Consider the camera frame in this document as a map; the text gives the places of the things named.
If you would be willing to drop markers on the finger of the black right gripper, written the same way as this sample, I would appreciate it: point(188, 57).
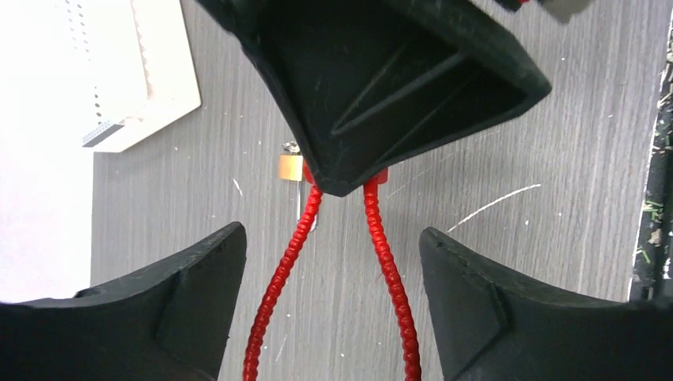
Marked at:
point(364, 85)

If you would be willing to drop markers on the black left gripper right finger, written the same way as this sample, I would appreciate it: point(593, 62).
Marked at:
point(494, 323)

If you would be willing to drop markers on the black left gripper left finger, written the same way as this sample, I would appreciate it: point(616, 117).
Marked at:
point(169, 320)

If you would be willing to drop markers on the red cable padlock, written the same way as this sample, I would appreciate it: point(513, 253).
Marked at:
point(389, 270)

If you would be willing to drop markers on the brass padlock silver shackle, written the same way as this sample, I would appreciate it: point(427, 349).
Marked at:
point(291, 169)

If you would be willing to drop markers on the white perforated plastic basket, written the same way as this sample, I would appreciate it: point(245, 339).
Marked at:
point(101, 74)

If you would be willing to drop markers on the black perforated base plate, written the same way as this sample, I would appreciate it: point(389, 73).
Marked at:
point(652, 256)

